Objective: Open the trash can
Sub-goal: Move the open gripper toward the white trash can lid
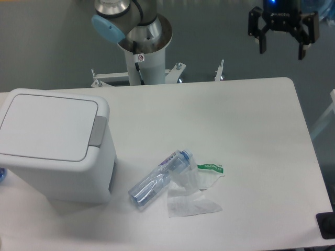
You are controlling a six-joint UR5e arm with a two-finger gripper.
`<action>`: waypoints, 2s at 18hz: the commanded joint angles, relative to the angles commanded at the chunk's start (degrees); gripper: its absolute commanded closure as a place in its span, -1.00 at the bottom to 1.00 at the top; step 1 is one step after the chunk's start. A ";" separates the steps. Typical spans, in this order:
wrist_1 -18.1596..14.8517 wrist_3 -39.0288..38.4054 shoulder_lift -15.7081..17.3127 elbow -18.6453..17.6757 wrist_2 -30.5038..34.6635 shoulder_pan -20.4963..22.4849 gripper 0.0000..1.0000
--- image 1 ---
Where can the clear plastic water bottle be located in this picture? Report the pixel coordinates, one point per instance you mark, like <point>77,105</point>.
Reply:
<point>153,184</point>

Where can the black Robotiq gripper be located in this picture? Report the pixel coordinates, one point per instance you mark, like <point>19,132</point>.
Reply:
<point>284,16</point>

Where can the white robot pedestal base frame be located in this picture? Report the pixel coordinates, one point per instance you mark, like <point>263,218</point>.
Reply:
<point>142,69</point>

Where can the white frame at right edge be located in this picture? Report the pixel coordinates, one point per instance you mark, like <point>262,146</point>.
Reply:
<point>325,118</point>

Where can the white crumpled tissue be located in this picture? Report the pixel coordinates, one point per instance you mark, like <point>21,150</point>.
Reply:
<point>188,202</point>

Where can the blue object behind trash can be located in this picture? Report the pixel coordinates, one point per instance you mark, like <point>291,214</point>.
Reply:
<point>3,173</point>

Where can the clear plastic wrapper green strip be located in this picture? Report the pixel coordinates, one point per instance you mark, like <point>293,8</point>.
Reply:
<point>194,178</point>

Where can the black device at table edge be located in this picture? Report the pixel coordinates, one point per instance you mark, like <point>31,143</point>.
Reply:
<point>326,224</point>

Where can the white plastic trash can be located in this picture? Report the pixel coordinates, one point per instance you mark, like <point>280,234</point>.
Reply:
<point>59,143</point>

